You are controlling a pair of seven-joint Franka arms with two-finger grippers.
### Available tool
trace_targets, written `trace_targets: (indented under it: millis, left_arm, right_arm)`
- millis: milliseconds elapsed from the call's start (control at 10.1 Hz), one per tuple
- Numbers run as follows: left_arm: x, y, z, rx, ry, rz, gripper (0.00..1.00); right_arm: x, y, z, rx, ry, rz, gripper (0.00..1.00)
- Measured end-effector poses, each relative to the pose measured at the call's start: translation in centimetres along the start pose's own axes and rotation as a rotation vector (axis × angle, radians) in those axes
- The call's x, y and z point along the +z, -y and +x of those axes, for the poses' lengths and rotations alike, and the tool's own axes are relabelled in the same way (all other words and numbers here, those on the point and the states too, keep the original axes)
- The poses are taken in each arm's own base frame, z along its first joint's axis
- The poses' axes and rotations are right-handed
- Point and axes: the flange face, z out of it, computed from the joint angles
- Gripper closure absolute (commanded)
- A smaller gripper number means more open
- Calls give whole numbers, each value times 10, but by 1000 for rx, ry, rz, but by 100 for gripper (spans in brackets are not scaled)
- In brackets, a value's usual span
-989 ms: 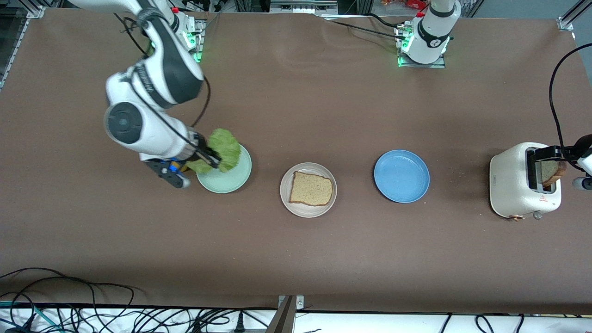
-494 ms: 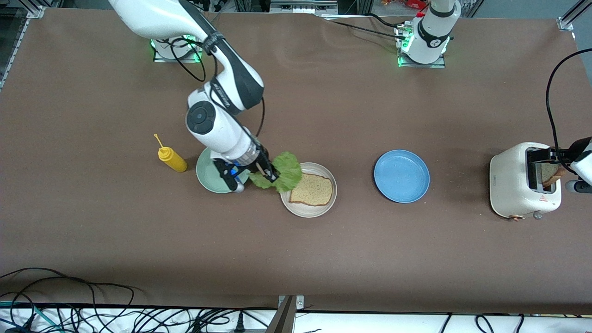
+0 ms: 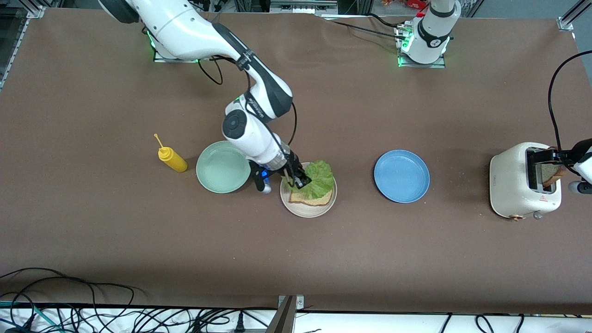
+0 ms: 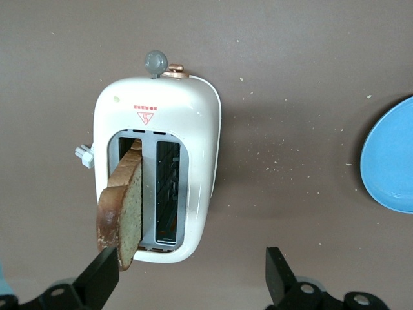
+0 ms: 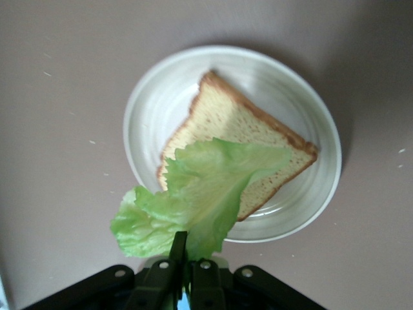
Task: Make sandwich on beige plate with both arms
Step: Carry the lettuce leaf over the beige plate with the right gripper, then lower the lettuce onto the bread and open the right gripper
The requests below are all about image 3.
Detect blue plate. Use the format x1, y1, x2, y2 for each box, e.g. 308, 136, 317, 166
374, 149, 431, 204

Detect black cable with brass plug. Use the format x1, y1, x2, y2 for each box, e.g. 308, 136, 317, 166
284, 99, 298, 148

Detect black looping arm cable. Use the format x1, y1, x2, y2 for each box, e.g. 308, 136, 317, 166
198, 58, 224, 86

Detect green lettuce leaf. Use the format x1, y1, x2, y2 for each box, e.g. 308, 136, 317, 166
296, 160, 335, 200

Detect white toaster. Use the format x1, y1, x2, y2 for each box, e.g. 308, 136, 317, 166
489, 142, 562, 222

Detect grey metal bracket post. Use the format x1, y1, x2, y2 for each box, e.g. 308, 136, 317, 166
266, 295, 305, 333

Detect brown bread slice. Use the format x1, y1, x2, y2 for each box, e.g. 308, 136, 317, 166
539, 163, 567, 188
289, 187, 333, 207

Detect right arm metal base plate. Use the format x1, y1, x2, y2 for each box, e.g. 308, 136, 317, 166
153, 44, 204, 63

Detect long aluminium edge rail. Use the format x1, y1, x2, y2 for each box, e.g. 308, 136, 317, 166
0, 5, 47, 91

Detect yellow mustard squeeze bottle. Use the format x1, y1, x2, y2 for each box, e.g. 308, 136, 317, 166
154, 133, 189, 173

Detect beige plate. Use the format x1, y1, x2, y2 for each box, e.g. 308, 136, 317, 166
279, 162, 338, 218

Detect mint green plate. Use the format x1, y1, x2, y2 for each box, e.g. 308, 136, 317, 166
196, 140, 253, 194

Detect short aluminium profile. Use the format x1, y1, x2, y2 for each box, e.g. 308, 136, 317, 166
557, 0, 592, 32

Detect teal cable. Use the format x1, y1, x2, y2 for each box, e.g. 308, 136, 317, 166
0, 301, 63, 333

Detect red package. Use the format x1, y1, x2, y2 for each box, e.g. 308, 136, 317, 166
382, 0, 428, 11

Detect grey power strip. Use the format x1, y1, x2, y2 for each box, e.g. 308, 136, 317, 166
270, 0, 339, 14

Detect black base cable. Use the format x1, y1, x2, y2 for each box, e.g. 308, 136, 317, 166
329, 20, 402, 40
368, 12, 404, 30

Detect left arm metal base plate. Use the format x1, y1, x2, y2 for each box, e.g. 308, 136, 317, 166
395, 25, 447, 69

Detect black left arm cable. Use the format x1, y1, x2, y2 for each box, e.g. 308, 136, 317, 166
548, 50, 592, 153

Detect long black table cable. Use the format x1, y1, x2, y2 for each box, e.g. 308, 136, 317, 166
0, 267, 148, 333

